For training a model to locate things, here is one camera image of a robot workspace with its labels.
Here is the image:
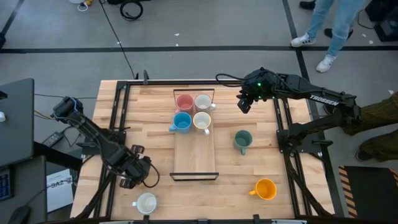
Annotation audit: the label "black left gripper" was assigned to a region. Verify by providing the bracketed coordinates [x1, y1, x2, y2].
[119, 144, 153, 189]

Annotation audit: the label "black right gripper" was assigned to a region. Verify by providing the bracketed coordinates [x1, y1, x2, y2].
[236, 67, 276, 114]

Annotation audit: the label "green mug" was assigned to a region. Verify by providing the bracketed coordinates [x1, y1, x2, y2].
[233, 129, 254, 156]

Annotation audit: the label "white grey-rimmed mug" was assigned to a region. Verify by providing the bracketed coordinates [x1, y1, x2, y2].
[131, 192, 159, 215]

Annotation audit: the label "white mug with red pattern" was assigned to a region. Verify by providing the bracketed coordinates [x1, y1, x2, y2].
[193, 93, 217, 113]

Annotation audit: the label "yellow-rimmed mug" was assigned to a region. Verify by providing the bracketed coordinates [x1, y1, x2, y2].
[192, 111, 212, 136]

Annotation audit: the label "pink mug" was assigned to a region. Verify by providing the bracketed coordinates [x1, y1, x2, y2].
[175, 93, 195, 113]

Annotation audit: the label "blue mug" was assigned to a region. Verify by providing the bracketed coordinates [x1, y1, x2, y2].
[169, 111, 193, 134]

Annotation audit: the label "white printed paper sheet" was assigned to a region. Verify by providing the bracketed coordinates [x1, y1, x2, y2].
[46, 169, 75, 213]

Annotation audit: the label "black power adapter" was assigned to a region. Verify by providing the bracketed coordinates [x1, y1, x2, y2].
[42, 131, 65, 148]

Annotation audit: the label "black computer mouse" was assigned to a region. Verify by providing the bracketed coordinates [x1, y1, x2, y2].
[7, 205, 32, 224]

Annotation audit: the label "dark grey laptop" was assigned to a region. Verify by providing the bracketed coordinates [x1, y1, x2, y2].
[0, 77, 35, 168]

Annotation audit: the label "black keyboard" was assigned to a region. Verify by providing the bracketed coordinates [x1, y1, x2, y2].
[0, 166, 14, 202]

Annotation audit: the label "black mat with hazard stripes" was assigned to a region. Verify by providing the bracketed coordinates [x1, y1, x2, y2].
[338, 165, 398, 218]

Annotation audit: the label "black box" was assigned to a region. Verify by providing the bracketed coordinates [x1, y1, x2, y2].
[365, 0, 398, 43]

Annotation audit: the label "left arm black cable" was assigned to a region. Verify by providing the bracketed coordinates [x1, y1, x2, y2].
[142, 161, 160, 189]

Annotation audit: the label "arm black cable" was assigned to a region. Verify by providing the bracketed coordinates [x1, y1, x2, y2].
[215, 73, 246, 88]
[142, 161, 160, 189]

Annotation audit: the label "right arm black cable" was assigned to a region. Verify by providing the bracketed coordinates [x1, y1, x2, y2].
[215, 73, 246, 88]

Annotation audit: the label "black metal table frame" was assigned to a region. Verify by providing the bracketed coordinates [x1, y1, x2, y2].
[74, 79, 338, 224]

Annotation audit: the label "wooden tray with black handles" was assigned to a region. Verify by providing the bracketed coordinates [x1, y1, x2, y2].
[169, 88, 220, 182]

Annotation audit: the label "thin grey cable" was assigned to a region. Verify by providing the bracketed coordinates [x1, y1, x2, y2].
[34, 93, 98, 100]

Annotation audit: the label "yellow wires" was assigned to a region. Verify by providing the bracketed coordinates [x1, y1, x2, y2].
[34, 109, 55, 121]

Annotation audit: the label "long black floor cable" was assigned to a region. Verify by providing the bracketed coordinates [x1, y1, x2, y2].
[98, 0, 139, 80]

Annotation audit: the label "coiled black cable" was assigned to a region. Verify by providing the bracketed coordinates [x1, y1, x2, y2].
[119, 0, 144, 22]

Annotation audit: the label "white cable with yellow plug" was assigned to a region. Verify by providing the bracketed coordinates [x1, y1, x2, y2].
[76, 0, 95, 12]

